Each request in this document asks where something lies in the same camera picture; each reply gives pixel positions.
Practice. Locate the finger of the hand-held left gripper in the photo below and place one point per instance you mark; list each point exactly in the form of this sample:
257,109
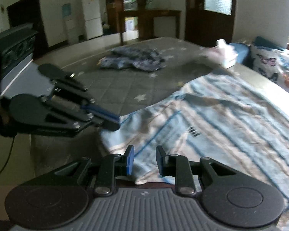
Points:
110,126
101,114

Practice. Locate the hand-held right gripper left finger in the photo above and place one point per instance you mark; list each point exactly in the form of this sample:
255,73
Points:
130,161

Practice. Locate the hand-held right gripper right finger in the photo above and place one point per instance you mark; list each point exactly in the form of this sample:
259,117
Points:
160,161

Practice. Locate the blue beige striped garment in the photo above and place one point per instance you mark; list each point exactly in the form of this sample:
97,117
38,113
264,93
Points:
219,130

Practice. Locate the blue patterned cloth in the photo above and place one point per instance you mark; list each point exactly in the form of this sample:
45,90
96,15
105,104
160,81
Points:
132,59

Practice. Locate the water dispenser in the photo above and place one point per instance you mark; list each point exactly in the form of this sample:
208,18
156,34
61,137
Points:
71,24

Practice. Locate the white fridge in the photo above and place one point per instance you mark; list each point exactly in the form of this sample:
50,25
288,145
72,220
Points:
92,16

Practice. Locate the dark wooden cabinet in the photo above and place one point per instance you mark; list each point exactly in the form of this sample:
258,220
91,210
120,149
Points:
144,16

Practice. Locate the white tissue box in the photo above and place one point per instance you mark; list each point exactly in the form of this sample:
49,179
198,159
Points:
227,55

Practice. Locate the blue sofa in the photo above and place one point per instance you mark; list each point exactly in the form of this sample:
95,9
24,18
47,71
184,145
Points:
240,48

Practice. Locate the dark door with frosted glass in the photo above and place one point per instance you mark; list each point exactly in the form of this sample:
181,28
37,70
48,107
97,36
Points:
207,24

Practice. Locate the butterfly print pillow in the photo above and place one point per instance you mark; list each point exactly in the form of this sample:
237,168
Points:
272,65

